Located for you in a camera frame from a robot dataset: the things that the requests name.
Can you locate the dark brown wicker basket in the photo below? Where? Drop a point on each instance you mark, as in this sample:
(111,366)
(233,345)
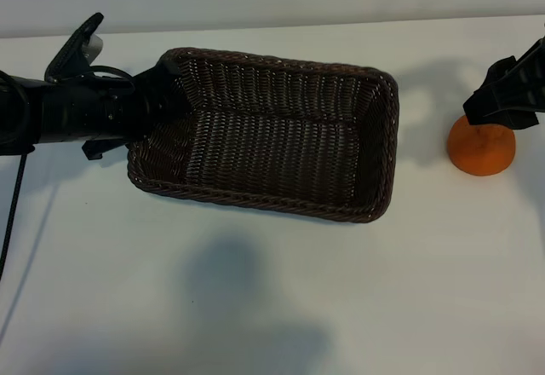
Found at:
(277,149)

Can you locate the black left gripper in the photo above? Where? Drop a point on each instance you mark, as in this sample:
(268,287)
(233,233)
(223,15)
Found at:
(89,111)

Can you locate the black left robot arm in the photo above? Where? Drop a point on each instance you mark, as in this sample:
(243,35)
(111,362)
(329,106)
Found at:
(19,111)

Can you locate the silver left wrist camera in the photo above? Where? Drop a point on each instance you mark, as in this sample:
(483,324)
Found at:
(94,49)

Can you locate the black left camera bracket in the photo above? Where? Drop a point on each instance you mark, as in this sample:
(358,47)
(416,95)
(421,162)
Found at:
(68,53)

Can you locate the orange fruit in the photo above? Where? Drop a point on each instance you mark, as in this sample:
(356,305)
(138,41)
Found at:
(481,153)

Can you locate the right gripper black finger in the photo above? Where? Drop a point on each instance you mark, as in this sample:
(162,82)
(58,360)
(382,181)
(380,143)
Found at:
(515,89)
(523,121)

